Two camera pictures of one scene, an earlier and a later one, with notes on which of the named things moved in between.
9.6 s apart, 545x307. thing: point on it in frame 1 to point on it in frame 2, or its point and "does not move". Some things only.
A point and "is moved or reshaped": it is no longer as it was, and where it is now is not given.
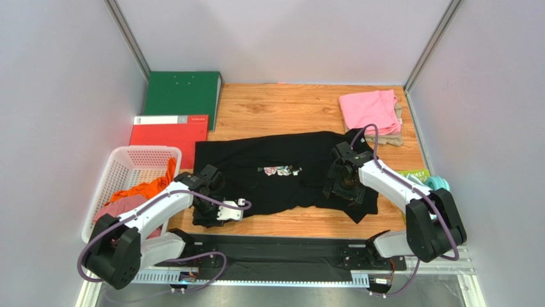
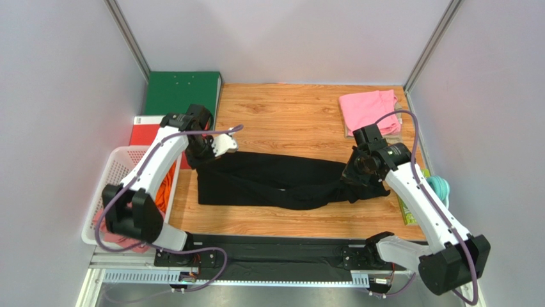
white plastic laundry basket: x=130 y=166 does not move
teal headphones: x=437 y=182 does not move
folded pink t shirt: x=378 y=107 does not move
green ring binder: x=184 y=93 does not move
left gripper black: x=205 y=221 to x=195 y=163
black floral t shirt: x=279 y=171 is moved or reshaped
